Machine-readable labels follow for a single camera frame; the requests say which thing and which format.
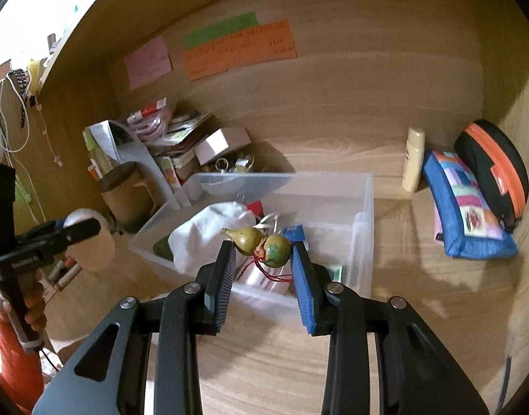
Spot green gourd pendant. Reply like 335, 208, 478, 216
221, 225, 293, 286

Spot metal key rings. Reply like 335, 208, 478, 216
204, 156, 258, 176

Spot blue patchwork pouch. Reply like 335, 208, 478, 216
422, 149, 519, 261

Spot clear plastic storage box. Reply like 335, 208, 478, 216
128, 172, 375, 307

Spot cream tube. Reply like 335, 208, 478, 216
402, 127, 426, 193

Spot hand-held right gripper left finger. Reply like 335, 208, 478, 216
31, 240, 239, 415

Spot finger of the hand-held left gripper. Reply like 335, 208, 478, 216
16, 217, 102, 250

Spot white small cardboard box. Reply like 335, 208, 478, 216
194, 127, 252, 166

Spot person's left hand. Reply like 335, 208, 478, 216
23, 280, 49, 333

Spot green yellow packet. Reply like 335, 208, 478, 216
83, 130, 118, 182

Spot orange sticky note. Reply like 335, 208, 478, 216
181, 19, 297, 82

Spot pink sticky note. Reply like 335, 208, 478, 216
124, 35, 173, 91

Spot black beaded bracelet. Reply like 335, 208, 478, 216
9, 68, 32, 130

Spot blue small packet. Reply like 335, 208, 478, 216
283, 225, 306, 245

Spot red white plastic bag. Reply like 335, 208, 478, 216
127, 97, 174, 139

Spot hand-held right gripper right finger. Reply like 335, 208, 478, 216
289, 240, 490, 415

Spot stack of booklets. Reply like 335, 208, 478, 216
173, 112, 213, 165

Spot green sticky note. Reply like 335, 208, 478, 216
183, 12, 260, 50

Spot brown mug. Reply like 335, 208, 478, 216
98, 161, 159, 234

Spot person's left forearm orange sleeve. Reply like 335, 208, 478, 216
0, 311, 47, 413

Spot wooden desktop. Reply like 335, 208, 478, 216
44, 138, 524, 415

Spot bunch of pens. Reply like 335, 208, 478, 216
46, 257, 84, 292

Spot black orange round case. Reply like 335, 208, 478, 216
453, 120, 529, 230

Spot white cable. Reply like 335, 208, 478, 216
0, 73, 62, 169

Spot white drawstring pouch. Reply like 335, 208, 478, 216
167, 201, 282, 277

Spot white paper note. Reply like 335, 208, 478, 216
83, 122, 122, 160

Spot fruit printed card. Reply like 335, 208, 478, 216
154, 156, 183, 200

